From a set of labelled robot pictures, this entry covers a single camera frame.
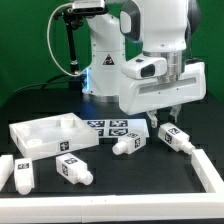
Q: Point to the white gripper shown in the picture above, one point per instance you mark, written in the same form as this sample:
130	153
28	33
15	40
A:
137	96

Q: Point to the white square tabletop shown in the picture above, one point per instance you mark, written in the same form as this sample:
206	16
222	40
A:
51	136

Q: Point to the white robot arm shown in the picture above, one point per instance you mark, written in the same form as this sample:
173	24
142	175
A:
154	28

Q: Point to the white marker sheet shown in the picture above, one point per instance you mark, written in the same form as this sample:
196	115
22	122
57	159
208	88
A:
114	128

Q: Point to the white U-shaped fence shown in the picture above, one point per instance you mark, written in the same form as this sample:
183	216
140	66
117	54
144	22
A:
87	209

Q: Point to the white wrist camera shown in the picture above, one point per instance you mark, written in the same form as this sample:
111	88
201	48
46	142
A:
142	67

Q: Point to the silver camera on stand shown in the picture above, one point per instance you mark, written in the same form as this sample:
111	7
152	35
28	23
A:
88	6

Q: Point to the black camera stand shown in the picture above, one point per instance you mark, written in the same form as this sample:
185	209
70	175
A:
72	23

